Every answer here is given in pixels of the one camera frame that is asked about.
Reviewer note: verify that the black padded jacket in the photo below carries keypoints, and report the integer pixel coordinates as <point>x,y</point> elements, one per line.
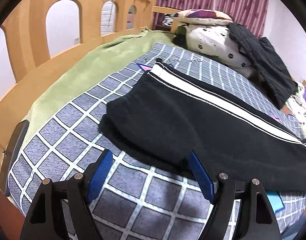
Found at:
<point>277,81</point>

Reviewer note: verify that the purple patchwork pillow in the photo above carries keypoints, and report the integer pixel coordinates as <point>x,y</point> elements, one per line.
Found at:
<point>202,17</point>

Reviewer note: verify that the white flower-print duvet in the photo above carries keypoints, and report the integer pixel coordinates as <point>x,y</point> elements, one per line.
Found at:
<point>214,40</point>

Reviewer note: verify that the grey checked star blanket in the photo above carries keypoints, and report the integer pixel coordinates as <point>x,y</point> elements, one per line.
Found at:
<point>138,200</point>

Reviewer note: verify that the wooden bed frame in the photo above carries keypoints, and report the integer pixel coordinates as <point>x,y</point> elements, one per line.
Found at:
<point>101,21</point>

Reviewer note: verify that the black pants white stripe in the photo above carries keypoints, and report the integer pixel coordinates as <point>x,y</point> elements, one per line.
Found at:
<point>168,114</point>

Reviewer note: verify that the green bed sheet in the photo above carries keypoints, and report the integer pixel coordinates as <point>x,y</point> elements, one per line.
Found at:
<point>90,70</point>

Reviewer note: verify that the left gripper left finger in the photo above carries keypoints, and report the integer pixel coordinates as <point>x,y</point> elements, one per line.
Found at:
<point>45,217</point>

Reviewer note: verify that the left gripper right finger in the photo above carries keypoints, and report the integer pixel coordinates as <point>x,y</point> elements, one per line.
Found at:
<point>256,219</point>

